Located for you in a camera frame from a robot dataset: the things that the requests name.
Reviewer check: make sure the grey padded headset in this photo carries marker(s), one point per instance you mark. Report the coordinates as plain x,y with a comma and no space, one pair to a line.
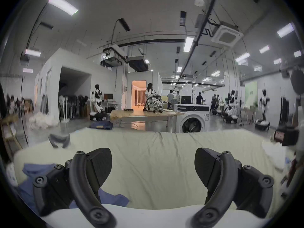
59,139

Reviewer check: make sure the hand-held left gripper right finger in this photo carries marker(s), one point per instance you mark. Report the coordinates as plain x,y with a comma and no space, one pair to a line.
223,186

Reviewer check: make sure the white washing machine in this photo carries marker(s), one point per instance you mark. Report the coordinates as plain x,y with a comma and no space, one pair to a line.
192,117

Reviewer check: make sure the black box with red label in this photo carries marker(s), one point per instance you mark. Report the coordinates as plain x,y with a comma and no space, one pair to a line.
286,135

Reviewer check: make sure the table with patterned backpack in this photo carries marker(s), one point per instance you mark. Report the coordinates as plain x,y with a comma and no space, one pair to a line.
142,115

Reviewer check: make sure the row of standing fans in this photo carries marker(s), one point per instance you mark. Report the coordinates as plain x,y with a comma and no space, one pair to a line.
71,106

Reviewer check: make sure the white and black humanoid robot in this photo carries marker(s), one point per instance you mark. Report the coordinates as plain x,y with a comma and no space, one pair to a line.
97,103
231,108
263,113

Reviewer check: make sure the blue shirt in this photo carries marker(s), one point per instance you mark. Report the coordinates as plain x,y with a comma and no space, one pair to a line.
114,198

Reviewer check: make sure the wooden chair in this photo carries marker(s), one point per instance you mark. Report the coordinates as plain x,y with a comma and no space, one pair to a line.
9,132

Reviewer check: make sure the desk with monitor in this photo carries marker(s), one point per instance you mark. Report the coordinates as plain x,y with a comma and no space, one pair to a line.
110,101

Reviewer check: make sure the dark blue cloth heap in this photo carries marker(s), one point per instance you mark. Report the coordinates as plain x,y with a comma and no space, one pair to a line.
101,125

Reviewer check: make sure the group of people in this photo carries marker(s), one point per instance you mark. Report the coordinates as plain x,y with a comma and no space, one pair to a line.
173,98
15,103

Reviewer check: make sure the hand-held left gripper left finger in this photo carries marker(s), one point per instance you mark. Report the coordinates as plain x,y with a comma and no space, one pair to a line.
82,186

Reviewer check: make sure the white cloth pile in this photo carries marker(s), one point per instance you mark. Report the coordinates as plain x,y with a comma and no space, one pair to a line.
40,122

